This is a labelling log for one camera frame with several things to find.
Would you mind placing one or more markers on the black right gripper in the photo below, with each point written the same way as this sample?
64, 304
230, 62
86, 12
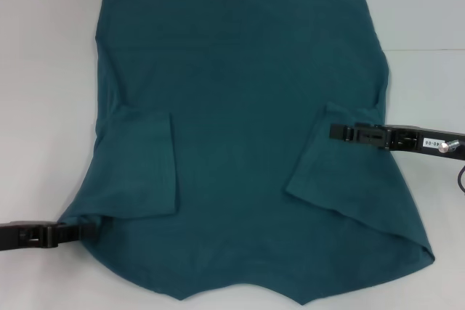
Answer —
425, 140

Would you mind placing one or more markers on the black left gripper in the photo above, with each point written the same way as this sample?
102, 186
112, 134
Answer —
11, 236

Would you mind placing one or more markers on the teal blue shirt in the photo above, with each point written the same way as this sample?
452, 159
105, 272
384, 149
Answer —
236, 88

